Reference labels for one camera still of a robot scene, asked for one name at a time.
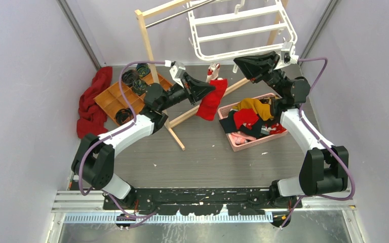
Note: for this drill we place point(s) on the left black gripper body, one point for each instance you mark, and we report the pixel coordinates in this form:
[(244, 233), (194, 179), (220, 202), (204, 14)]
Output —
[(188, 89)]

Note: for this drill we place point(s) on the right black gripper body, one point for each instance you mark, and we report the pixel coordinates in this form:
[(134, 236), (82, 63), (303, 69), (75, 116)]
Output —
[(275, 78)]

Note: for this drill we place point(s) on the red santa sock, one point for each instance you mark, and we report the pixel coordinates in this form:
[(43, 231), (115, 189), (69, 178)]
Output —
[(213, 72), (276, 129), (209, 105)]

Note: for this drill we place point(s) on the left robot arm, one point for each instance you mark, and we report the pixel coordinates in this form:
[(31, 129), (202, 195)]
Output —
[(94, 160)]

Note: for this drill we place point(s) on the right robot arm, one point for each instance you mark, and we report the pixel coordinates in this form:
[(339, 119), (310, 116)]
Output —
[(324, 169)]

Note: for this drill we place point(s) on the white plastic clip hanger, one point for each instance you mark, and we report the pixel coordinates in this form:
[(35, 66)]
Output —
[(224, 30)]

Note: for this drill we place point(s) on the mustard yellow sock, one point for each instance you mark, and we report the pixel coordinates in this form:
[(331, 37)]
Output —
[(261, 109)]

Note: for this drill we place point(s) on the red sock in basket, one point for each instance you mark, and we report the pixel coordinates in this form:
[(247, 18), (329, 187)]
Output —
[(245, 118)]

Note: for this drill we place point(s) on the pink plastic basket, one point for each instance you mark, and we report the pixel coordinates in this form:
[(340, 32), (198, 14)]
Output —
[(224, 111)]

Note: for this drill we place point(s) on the rolled dark green sock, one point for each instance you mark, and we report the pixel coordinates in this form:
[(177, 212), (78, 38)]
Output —
[(139, 87)]

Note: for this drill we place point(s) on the rolled teal sock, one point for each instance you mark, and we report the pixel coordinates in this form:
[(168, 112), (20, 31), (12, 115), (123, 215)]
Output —
[(143, 69)]

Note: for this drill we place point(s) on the pink sock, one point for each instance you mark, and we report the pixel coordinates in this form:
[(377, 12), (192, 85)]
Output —
[(239, 138)]

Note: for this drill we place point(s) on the rolled black orange sock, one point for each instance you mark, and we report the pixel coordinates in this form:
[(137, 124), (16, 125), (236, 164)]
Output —
[(123, 116)]

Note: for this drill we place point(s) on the wooden compartment tray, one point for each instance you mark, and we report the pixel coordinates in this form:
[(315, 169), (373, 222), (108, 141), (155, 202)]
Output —
[(115, 98)]

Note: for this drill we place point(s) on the red cloth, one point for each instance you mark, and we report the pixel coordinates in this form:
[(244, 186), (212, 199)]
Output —
[(92, 117)]

